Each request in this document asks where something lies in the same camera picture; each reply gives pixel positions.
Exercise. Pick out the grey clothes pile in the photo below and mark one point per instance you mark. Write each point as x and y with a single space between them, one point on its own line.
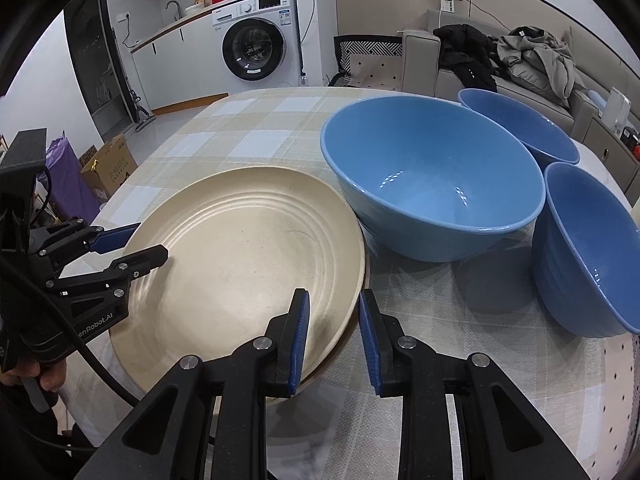
540 60

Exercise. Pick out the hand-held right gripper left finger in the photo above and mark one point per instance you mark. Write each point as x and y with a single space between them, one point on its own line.
300 340

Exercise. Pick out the grey sofa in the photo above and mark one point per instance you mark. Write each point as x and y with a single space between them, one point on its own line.
450 80

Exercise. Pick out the purple bag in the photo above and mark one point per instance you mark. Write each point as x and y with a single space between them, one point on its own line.
70 185

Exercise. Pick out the white lower kitchen cabinets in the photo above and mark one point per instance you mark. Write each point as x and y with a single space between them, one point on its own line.
185 60

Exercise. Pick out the black jacket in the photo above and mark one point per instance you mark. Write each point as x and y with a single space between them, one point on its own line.
467 55

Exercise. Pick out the white wall socket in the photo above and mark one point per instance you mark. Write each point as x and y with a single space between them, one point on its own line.
446 2

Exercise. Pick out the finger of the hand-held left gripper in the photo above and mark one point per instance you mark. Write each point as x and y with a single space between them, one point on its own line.
115 239
145 260

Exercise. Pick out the stick vacuum cleaner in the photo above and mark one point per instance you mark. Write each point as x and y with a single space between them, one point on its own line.
142 115

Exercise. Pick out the dark glass cabinet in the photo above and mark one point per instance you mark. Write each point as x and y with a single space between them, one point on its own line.
95 60

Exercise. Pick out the white washing machine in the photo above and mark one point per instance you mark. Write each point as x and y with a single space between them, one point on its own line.
255 35

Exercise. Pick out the metal kitchen faucet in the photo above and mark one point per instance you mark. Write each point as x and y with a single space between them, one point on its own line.
176 7

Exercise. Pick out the person's left hand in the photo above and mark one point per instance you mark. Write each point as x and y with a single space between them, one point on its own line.
50 377

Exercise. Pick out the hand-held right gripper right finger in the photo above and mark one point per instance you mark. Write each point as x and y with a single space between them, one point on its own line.
369 340

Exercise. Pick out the cardboard box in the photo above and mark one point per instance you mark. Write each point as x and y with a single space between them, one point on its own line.
112 167

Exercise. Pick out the blue bowl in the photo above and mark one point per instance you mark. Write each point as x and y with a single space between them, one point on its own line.
425 175
520 120
585 260

